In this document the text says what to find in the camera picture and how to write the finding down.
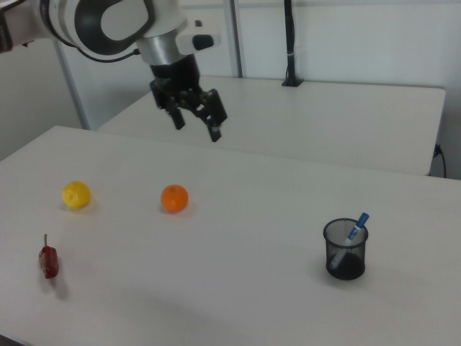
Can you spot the blue and white marker pen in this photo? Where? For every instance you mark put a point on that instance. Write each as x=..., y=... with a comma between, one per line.
x=351, y=236

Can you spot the black pole with base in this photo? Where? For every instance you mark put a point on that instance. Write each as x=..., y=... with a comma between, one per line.
x=290, y=43

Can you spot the orange mandarin fruit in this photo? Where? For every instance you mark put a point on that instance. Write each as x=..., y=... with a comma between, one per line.
x=174, y=198

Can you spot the yellow pear fruit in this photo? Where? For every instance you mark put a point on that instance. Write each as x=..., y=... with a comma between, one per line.
x=75, y=194

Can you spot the red chili pepper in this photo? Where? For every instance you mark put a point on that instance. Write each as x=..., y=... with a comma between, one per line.
x=48, y=261

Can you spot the black mesh pen cup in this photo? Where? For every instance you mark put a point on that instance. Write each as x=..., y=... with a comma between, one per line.
x=345, y=261

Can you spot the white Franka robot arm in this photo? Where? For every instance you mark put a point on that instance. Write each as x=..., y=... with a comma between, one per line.
x=108, y=21

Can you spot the grey metal partition post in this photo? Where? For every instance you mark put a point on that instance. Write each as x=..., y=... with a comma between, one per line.
x=73, y=86
x=236, y=36

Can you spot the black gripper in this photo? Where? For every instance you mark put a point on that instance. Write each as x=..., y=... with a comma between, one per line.
x=176, y=74

